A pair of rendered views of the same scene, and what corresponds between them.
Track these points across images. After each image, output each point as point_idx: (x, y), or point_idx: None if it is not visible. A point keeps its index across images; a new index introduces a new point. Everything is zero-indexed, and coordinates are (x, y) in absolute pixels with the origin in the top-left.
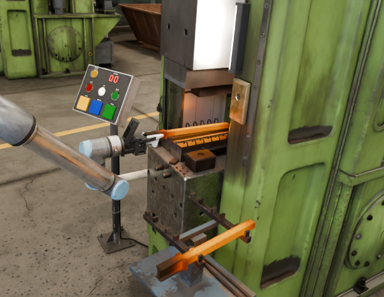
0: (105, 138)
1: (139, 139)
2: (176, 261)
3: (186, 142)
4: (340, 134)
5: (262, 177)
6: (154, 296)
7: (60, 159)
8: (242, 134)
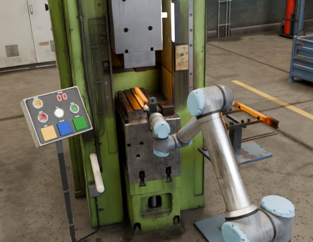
0: (158, 116)
1: (157, 109)
2: (272, 118)
3: (156, 101)
4: None
5: None
6: (244, 163)
7: None
8: (186, 75)
